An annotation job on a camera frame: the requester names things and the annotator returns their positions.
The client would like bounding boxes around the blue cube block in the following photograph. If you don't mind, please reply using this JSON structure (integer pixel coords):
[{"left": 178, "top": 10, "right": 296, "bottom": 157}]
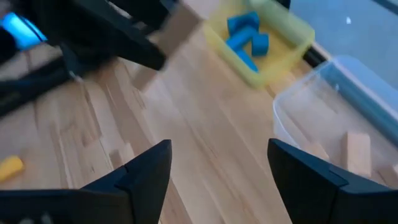
[{"left": 251, "top": 32, "right": 270, "bottom": 57}]

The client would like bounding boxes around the black aluminium table frame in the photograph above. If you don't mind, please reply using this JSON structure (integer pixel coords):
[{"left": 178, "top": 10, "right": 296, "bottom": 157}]
[{"left": 0, "top": 0, "right": 331, "bottom": 118}]

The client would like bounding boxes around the blue rectangular block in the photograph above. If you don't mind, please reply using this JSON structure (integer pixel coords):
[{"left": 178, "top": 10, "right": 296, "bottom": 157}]
[{"left": 225, "top": 26, "right": 259, "bottom": 50}]

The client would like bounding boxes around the yellow rectangular block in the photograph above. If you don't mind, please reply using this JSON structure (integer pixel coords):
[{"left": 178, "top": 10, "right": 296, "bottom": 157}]
[{"left": 0, "top": 154, "right": 25, "bottom": 184}]

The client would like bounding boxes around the clear plastic bin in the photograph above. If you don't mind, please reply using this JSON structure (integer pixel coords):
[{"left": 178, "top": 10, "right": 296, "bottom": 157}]
[{"left": 272, "top": 55, "right": 398, "bottom": 190}]

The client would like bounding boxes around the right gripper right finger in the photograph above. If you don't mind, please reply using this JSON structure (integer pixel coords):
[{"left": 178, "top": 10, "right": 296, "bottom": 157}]
[{"left": 267, "top": 138, "right": 389, "bottom": 224}]

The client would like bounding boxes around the long printed wooden block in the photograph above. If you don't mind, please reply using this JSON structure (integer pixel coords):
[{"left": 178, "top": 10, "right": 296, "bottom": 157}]
[{"left": 132, "top": 2, "right": 205, "bottom": 91}]

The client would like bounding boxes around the plain wooden rectangular block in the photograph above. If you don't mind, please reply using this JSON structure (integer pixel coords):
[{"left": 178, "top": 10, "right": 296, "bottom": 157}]
[{"left": 340, "top": 131, "right": 373, "bottom": 179}]

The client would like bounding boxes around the translucent yellow plastic bin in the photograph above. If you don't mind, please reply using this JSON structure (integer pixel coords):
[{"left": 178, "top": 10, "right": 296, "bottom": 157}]
[{"left": 203, "top": 0, "right": 315, "bottom": 90}]

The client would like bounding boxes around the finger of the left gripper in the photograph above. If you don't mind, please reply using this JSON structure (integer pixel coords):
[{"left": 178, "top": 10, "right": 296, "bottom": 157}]
[
  {"left": 111, "top": 0, "right": 178, "bottom": 27},
  {"left": 62, "top": 18, "right": 165, "bottom": 70}
]

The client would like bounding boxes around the long blue block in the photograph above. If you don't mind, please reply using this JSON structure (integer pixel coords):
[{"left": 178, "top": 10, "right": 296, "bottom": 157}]
[{"left": 236, "top": 49, "right": 259, "bottom": 73}]

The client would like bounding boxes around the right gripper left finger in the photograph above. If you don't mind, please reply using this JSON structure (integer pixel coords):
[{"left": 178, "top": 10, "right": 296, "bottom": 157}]
[{"left": 81, "top": 139, "right": 173, "bottom": 224}]

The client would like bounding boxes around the cyan glowing light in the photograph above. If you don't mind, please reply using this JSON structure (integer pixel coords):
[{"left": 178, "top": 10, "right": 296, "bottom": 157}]
[{"left": 0, "top": 12, "right": 48, "bottom": 51}]

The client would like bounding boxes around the blue arch block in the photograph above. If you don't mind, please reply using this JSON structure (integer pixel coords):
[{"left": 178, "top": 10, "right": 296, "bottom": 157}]
[{"left": 226, "top": 11, "right": 261, "bottom": 35}]

